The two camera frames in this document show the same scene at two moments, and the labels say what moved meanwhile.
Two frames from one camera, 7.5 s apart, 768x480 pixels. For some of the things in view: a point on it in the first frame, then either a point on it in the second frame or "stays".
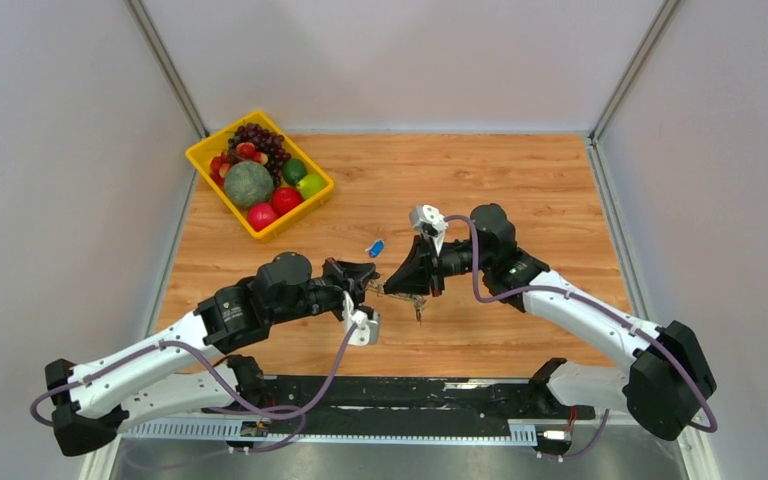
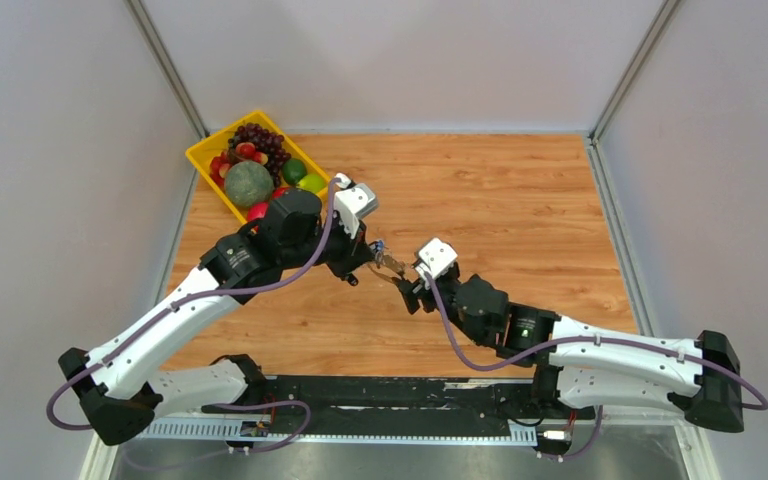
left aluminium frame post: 167,68 stays
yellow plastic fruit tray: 201,154 stays
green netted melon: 248,183 stays
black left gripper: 351,277 → 356,253
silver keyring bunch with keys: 418,299 → 379,248
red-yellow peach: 261,158 stays
